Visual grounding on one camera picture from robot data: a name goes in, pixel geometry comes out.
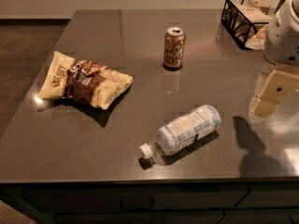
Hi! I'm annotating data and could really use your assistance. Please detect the dark cabinet drawer front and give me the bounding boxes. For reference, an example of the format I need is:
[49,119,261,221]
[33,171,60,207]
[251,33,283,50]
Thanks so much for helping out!
[23,185,248,213]

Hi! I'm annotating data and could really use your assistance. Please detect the blue labelled plastic water bottle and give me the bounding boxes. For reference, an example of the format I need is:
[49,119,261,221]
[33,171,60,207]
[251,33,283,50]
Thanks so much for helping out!
[139,105,221,159]

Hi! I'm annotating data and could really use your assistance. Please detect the black wire basket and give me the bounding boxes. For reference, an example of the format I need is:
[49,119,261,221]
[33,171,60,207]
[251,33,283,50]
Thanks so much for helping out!
[221,0,271,49]

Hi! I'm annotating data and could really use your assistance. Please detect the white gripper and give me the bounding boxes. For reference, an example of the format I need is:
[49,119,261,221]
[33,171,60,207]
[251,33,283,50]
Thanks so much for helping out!
[249,0,299,118]

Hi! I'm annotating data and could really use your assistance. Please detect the orange drink can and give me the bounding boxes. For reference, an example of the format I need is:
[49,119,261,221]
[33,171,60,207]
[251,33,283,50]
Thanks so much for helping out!
[164,27,186,70]

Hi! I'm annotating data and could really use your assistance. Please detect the brown and cream chip bag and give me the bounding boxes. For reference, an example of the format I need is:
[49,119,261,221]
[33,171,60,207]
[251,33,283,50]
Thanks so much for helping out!
[37,51,134,110]

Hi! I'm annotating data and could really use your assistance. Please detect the napkins in basket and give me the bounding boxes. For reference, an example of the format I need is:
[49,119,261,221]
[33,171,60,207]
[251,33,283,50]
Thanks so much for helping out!
[234,0,272,49]

